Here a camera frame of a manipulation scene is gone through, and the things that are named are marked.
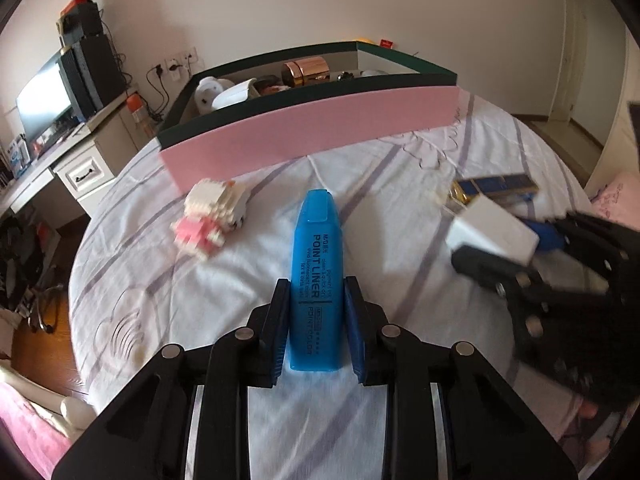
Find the white pig night light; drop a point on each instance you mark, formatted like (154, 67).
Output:
(207, 94)

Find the blue highlighter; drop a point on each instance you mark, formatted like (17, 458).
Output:
(316, 270)

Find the white door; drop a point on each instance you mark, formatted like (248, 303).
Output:
(567, 50)

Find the red small box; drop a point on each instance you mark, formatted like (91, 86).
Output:
(387, 43)

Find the black computer monitor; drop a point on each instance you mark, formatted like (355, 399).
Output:
(42, 100)

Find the black hair brush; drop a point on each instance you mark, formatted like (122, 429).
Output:
(346, 76)

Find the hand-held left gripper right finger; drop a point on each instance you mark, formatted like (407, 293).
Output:
(352, 330)

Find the white desk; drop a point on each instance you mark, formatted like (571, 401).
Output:
(75, 170)

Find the pink blanket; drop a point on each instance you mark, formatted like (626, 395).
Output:
(27, 435)

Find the white charger adapter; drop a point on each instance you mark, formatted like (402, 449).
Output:
(492, 227)

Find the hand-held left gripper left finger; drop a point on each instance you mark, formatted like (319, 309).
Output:
(280, 330)

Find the black computer tower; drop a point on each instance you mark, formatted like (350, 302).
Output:
(92, 75)

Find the blue white packet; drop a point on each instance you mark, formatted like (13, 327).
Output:
(17, 156)

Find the white striped tablecloth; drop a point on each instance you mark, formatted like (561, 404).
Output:
(200, 310)

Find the white bed frame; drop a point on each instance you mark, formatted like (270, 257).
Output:
(75, 412)

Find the white wall socket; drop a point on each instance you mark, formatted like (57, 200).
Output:
(174, 66)
(157, 67)
(189, 56)

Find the pink cardboard box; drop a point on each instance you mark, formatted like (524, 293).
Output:
(310, 132)

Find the pink printed bedding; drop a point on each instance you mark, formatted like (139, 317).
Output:
(617, 195)

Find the white pink block cat figure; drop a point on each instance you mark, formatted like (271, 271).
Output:
(212, 217)

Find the white plastic container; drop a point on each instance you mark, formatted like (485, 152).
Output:
(235, 95)

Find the rose gold cylinder jar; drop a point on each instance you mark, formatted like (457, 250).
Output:
(306, 72)

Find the orange capped bottle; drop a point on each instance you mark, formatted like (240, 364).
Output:
(137, 112)

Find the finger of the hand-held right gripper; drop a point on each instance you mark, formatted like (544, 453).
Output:
(547, 232)
(490, 272)

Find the black office chair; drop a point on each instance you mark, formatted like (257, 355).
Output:
(25, 270)

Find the blue gold small box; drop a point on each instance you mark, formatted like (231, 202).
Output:
(500, 186)

